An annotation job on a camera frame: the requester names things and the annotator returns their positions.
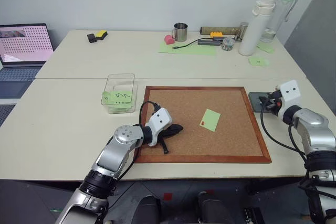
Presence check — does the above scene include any slim metal cylinder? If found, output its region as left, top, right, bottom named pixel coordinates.
left=236, top=22, right=249, bottom=43

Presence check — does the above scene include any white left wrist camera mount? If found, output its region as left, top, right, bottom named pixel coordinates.
left=146, top=107, right=173, bottom=147

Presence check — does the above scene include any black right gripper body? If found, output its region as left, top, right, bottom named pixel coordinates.
left=265, top=90, right=284, bottom=116

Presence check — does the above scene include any green note with black scribbles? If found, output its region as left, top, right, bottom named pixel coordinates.
left=110, top=90, right=133, bottom=104

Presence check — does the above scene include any grey usb hub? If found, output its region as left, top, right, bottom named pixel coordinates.
left=197, top=38, right=222, bottom=47

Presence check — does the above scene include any thin black usb cable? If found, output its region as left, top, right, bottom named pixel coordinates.
left=172, top=38, right=211, bottom=50

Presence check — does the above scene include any stainless steel mug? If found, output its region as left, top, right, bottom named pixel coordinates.
left=171, top=22, right=189, bottom=42

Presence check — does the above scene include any clear bottle with green lid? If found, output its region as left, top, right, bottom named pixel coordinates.
left=262, top=0, right=302, bottom=44

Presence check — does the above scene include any black perforated panel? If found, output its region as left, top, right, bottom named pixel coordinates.
left=0, top=103, right=17, bottom=127

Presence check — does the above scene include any plain green sticky note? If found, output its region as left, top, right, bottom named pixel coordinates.
left=199, top=108, right=222, bottom=133

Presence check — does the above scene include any dark rounded shape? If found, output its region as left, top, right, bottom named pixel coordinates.
left=135, top=195, right=163, bottom=224
left=196, top=190, right=238, bottom=224

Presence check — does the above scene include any open grey laptop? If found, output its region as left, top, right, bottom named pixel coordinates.
left=0, top=23, right=55, bottom=99

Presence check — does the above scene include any wood-framed cork board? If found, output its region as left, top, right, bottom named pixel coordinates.
left=133, top=86, right=272, bottom=165

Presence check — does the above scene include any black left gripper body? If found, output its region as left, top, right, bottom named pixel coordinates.
left=156, top=123, right=180, bottom=141

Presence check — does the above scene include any small green note with mark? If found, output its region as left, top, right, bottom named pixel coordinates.
left=101, top=91, right=113, bottom=105

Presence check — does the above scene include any clear plastic box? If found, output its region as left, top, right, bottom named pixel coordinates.
left=100, top=73, right=139, bottom=115

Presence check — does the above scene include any dark grey tray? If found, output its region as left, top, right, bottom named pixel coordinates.
left=248, top=91, right=279, bottom=114

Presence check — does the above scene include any large green paper sheet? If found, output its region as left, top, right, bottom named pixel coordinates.
left=157, top=40, right=218, bottom=57

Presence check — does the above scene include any tall white water bottle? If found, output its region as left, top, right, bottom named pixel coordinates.
left=238, top=0, right=277, bottom=57

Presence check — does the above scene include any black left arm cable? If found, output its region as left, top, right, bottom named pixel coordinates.
left=114, top=101, right=161, bottom=183

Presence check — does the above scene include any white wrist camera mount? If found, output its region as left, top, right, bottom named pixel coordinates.
left=146, top=107, right=173, bottom=147
left=275, top=79, right=303, bottom=120

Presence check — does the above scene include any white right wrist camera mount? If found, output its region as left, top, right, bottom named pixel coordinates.
left=275, top=79, right=303, bottom=120

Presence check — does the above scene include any green note with small drawing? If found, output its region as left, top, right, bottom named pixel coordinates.
left=248, top=56, right=270, bottom=67

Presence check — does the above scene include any yellow and black sponge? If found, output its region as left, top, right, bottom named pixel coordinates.
left=94, top=29, right=109, bottom=42

